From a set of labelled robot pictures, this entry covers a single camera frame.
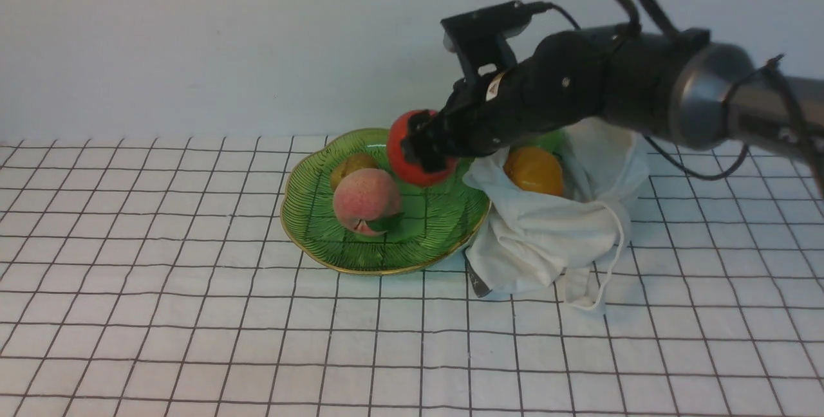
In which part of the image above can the white grid tablecloth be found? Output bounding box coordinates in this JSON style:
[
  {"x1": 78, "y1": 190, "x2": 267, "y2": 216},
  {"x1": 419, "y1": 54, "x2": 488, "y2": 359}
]
[{"x1": 1, "y1": 136, "x2": 823, "y2": 416}]

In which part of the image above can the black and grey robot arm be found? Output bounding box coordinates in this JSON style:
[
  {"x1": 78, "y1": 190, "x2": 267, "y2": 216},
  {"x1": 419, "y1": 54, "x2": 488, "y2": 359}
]
[{"x1": 391, "y1": 27, "x2": 822, "y2": 172}]

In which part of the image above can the small brown-yellow fruit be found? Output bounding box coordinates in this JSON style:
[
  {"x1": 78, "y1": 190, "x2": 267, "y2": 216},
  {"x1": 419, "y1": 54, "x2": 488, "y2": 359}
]
[{"x1": 330, "y1": 152, "x2": 379, "y2": 191}]

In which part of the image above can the green apple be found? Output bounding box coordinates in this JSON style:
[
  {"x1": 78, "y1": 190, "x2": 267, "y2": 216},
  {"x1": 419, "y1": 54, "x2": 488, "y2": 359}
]
[{"x1": 511, "y1": 129, "x2": 565, "y2": 154}]

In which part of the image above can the black cable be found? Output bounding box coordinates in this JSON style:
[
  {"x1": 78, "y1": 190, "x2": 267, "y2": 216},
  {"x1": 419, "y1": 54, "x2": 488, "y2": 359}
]
[{"x1": 529, "y1": 0, "x2": 824, "y2": 199}]

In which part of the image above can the orange-yellow fruit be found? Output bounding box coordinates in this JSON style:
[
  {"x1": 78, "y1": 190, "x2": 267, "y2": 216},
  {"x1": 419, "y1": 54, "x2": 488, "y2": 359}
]
[{"x1": 503, "y1": 146, "x2": 565, "y2": 196}]

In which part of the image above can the red apple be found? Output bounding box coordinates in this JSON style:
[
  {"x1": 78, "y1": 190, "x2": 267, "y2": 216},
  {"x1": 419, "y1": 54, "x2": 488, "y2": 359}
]
[{"x1": 386, "y1": 110, "x2": 457, "y2": 188}]

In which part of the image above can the white cloth bag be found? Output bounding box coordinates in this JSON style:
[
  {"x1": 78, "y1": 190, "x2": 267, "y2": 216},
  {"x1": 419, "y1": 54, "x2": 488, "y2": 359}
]
[{"x1": 463, "y1": 118, "x2": 650, "y2": 311}]

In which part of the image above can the green leaf-shaped glass plate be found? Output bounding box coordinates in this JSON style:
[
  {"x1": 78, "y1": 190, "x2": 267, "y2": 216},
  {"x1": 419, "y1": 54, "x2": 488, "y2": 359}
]
[{"x1": 280, "y1": 128, "x2": 491, "y2": 276}]

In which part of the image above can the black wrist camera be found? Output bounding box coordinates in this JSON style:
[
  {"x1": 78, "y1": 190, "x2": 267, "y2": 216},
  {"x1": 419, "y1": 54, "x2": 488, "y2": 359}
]
[{"x1": 440, "y1": 1, "x2": 532, "y2": 85}]

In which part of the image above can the pink peach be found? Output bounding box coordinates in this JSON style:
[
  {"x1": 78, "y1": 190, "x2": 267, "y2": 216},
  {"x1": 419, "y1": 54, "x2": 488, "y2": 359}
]
[{"x1": 332, "y1": 168, "x2": 403, "y2": 236}]

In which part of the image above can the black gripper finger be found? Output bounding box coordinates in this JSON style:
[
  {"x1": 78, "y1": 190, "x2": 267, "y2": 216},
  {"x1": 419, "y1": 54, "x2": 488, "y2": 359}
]
[{"x1": 400, "y1": 110, "x2": 457, "y2": 174}]

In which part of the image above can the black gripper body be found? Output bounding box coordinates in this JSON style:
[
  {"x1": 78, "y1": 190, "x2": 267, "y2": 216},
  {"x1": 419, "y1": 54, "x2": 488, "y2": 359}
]
[{"x1": 430, "y1": 31, "x2": 609, "y2": 159}]

